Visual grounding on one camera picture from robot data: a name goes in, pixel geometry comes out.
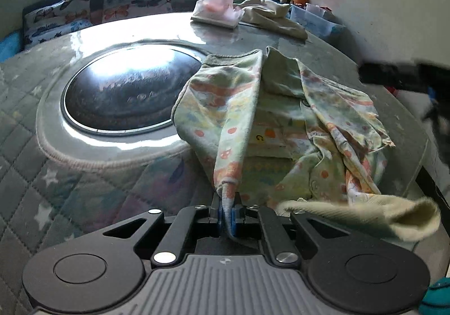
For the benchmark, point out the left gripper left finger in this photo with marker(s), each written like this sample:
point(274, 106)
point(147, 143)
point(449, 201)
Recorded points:
point(183, 231)

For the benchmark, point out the colourful patterned baby garment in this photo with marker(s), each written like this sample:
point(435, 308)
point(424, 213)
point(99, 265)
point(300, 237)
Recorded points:
point(269, 130)

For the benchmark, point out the clear plastic storage box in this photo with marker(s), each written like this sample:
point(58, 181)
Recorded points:
point(317, 25)

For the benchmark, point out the left butterfly print cushion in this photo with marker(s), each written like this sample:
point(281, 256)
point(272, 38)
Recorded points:
point(55, 20)

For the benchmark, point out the pink folded garment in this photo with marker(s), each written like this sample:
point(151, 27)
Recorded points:
point(223, 13)

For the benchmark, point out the quilted grey star table cover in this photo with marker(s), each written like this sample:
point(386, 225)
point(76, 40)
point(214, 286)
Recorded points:
point(82, 214)

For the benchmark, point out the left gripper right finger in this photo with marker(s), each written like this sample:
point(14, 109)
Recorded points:
point(258, 231)

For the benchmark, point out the beige crumpled garment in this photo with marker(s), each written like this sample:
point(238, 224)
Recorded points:
point(268, 15)

